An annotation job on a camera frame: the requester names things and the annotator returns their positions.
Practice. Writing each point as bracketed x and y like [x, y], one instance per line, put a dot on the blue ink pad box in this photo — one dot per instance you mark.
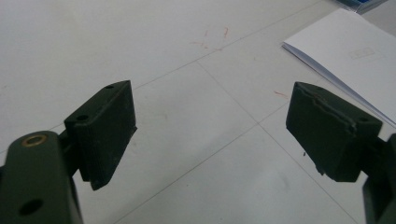
[362, 4]

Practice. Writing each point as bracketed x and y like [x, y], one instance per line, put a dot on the white paper sheet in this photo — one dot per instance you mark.
[351, 53]

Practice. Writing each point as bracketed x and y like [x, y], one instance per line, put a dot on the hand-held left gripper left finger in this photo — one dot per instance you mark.
[102, 130]

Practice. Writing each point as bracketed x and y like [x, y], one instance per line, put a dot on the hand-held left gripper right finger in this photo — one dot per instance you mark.
[327, 137]

